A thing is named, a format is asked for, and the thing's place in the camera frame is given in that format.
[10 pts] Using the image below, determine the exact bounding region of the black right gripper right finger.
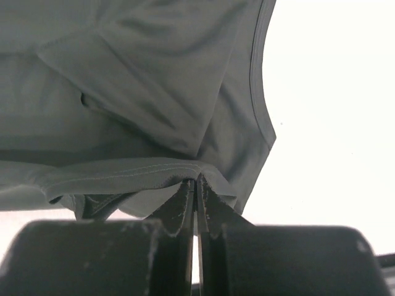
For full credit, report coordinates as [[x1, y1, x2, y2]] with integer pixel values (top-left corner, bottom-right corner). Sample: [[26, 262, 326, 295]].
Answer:
[[196, 176, 392, 295]]

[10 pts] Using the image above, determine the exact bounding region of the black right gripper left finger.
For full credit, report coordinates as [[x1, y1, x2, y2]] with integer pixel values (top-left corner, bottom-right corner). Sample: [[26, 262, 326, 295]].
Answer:
[[1, 180, 195, 295]]

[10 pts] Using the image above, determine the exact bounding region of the dark grey t-shirt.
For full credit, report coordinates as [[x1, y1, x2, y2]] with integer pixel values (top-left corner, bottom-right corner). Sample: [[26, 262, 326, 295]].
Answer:
[[1, 1, 276, 219]]

